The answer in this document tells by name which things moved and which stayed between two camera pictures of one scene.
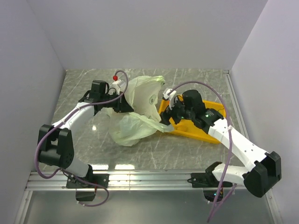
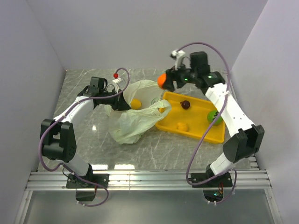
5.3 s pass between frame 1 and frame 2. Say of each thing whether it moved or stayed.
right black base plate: stayed
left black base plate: stayed
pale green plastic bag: moved
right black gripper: moved
